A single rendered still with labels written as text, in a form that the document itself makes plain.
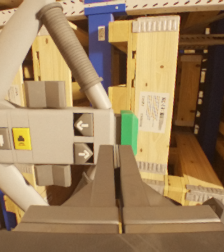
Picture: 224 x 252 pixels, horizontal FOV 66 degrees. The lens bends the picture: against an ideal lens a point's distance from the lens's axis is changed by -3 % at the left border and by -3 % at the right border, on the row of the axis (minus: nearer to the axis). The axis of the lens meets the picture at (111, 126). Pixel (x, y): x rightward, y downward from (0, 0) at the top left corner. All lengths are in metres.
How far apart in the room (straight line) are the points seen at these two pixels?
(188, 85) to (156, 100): 1.29
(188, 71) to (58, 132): 2.00
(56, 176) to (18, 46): 0.21
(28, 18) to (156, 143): 0.84
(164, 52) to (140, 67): 0.13
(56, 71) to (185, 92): 1.53
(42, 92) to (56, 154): 0.10
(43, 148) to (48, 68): 0.85
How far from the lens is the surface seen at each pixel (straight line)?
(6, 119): 0.31
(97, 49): 1.06
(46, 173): 0.33
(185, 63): 2.20
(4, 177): 0.37
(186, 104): 2.22
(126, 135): 0.28
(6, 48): 0.32
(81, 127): 0.27
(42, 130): 0.29
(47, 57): 1.12
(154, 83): 0.93
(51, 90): 0.28
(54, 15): 0.30
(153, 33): 0.95
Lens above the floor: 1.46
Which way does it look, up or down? 15 degrees down
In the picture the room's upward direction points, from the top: 95 degrees clockwise
